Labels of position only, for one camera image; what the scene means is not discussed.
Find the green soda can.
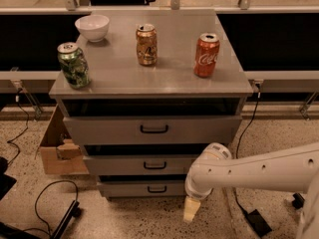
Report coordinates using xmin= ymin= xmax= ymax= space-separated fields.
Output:
xmin=57 ymin=42 xmax=90 ymax=89

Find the grey bottom drawer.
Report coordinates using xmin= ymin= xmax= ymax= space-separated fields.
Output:
xmin=97 ymin=180 xmax=185 ymax=198

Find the black power adapter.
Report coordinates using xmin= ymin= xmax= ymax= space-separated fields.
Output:
xmin=245 ymin=210 xmax=272 ymax=237

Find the black left wall cable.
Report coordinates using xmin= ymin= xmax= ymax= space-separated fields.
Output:
xmin=6 ymin=88 xmax=30 ymax=166

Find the black floor cable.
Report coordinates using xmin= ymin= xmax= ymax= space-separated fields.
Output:
xmin=19 ymin=179 xmax=80 ymax=236

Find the grey drawer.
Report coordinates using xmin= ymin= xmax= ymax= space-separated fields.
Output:
xmin=97 ymin=180 xmax=185 ymax=198
xmin=64 ymin=116 xmax=241 ymax=145
xmin=84 ymin=154 xmax=197 ymax=175

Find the black left stand leg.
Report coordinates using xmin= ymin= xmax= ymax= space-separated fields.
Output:
xmin=50 ymin=200 xmax=82 ymax=239

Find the white bowl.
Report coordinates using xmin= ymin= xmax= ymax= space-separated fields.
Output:
xmin=75 ymin=15 xmax=110 ymax=42

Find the grey drawer cabinet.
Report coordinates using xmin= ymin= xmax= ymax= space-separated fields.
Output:
xmin=48 ymin=8 xmax=254 ymax=202

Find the black object left edge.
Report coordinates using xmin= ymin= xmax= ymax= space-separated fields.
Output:
xmin=0 ymin=157 xmax=16 ymax=200

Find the grey middle drawer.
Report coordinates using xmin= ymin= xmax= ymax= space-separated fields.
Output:
xmin=84 ymin=154 xmax=197 ymax=175

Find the black right stand leg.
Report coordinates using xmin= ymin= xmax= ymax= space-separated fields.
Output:
xmin=292 ymin=193 xmax=305 ymax=209

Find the black stand leg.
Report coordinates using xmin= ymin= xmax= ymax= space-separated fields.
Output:
xmin=292 ymin=193 xmax=305 ymax=209
xmin=50 ymin=200 xmax=82 ymax=239

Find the grey top drawer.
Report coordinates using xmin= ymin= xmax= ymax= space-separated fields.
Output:
xmin=64 ymin=116 xmax=241 ymax=145

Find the cardboard box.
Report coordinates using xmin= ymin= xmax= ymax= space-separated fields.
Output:
xmin=39 ymin=107 xmax=88 ymax=175

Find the red Coca-Cola can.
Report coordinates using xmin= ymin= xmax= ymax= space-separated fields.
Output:
xmin=193 ymin=33 xmax=220 ymax=78

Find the metal railing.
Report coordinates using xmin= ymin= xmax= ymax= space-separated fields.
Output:
xmin=0 ymin=0 xmax=319 ymax=16

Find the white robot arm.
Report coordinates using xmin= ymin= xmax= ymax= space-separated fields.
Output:
xmin=183 ymin=142 xmax=319 ymax=239

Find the black right cable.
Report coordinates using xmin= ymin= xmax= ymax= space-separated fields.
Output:
xmin=232 ymin=89 xmax=262 ymax=214

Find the gold soda can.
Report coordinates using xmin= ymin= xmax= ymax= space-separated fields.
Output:
xmin=136 ymin=23 xmax=158 ymax=66

